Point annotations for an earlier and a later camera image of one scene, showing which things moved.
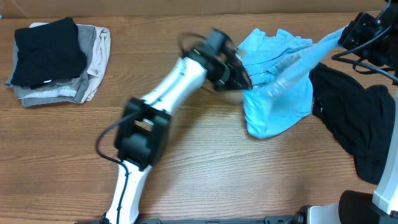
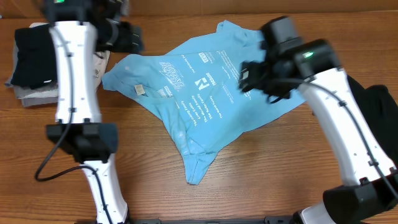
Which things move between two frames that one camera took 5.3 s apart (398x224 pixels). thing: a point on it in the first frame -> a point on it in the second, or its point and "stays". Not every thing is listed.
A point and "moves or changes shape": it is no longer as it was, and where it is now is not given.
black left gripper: x=236 y=74 -> x=127 y=42
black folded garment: x=48 y=52 stays
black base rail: x=268 y=219 stays
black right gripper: x=354 y=37 -> x=248 y=80
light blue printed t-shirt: x=282 y=93 moves or changes shape
